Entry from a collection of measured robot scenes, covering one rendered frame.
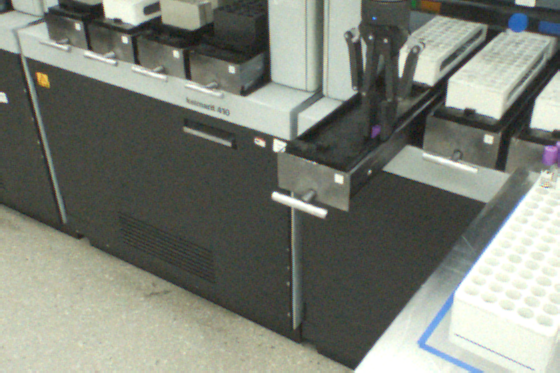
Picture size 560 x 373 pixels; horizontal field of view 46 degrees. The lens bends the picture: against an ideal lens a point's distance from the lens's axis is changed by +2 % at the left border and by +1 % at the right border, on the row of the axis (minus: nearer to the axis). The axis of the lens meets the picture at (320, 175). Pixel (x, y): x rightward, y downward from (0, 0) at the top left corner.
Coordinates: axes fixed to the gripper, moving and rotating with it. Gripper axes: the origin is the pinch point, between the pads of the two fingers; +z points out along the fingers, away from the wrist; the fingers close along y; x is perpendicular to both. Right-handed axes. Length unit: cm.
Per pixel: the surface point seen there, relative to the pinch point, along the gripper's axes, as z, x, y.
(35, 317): 84, 13, 96
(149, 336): 84, 2, 64
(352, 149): 3.9, 5.9, 1.6
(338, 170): 3.7, 13.1, 0.1
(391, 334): 2.3, 41.0, -22.6
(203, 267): 65, -11, 54
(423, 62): -1.6, -21.7, 1.8
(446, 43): -2.2, -31.6, 1.3
